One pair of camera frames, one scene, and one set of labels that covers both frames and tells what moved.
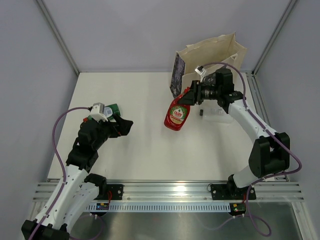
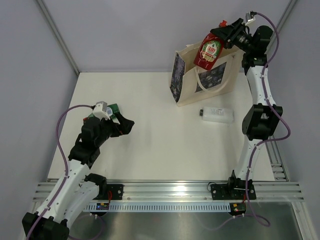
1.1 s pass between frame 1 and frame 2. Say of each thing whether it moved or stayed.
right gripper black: moved
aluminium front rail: stayed
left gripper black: stayed
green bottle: stayed
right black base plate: stayed
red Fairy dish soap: moved
